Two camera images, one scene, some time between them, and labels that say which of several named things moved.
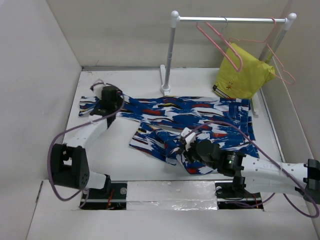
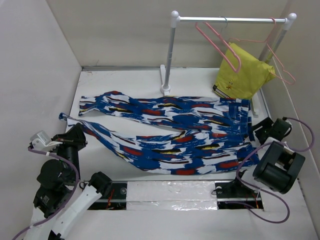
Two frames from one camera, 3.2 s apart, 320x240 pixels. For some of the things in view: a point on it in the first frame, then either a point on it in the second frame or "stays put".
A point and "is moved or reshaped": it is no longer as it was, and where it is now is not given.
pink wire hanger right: (266, 42) stays put
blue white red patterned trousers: (228, 121) is moved or reshaped
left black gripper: (119, 101) → (75, 136)
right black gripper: (192, 146) → (267, 123)
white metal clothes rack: (175, 19) stays put
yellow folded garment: (230, 83) stays put
